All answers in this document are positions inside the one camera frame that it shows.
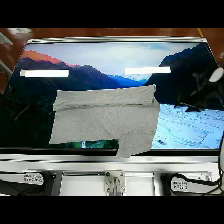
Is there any grey T-shirt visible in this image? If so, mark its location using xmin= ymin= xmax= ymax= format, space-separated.
xmin=48 ymin=84 xmax=161 ymax=159

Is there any silver frame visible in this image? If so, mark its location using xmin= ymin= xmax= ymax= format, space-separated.
xmin=0 ymin=149 xmax=224 ymax=197

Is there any black cable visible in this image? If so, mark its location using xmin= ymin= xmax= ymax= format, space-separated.
xmin=175 ymin=172 xmax=222 ymax=186

